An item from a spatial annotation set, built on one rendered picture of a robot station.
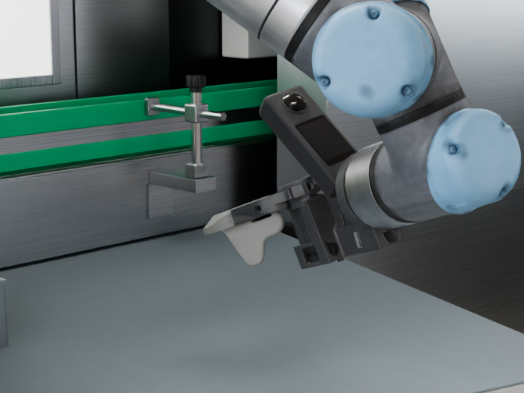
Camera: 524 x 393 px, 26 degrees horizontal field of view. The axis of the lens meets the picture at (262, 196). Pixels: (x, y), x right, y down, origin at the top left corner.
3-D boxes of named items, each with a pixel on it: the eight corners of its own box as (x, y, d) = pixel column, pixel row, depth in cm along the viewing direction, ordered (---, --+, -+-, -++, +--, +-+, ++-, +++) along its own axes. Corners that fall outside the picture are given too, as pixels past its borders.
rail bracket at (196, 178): (164, 212, 178) (161, 69, 174) (236, 230, 167) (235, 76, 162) (139, 217, 175) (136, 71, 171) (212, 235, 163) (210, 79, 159)
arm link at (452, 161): (501, 81, 88) (545, 182, 88) (417, 113, 97) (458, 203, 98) (430, 117, 84) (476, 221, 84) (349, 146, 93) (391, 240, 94)
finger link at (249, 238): (209, 282, 110) (291, 254, 107) (187, 225, 110) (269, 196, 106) (222, 275, 113) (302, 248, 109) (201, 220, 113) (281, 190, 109)
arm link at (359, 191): (355, 151, 94) (428, 123, 98) (327, 161, 98) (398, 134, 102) (387, 236, 94) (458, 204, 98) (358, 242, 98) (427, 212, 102)
